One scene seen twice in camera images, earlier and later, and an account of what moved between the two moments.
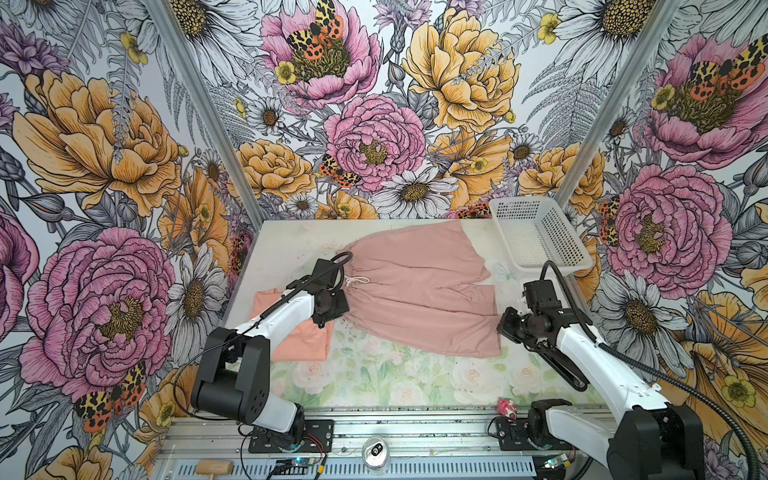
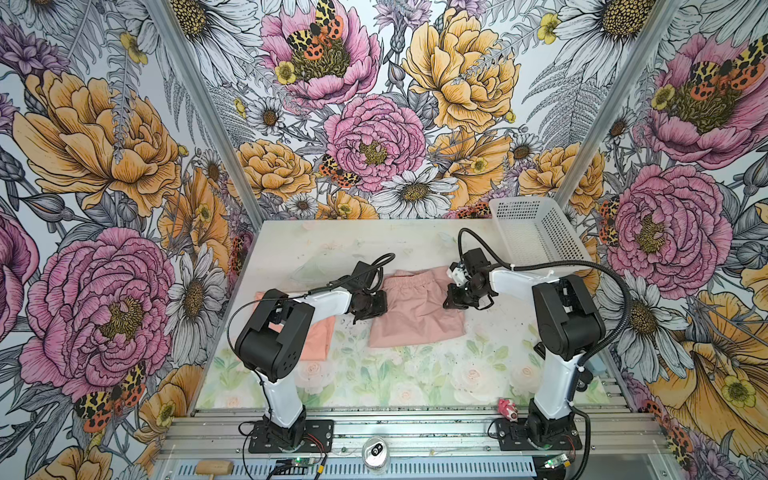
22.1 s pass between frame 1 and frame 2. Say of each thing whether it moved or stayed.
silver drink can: stayed
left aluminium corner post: stayed
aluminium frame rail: stayed
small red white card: stayed
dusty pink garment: moved
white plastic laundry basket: stayed
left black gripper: moved
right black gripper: moved
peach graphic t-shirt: stayed
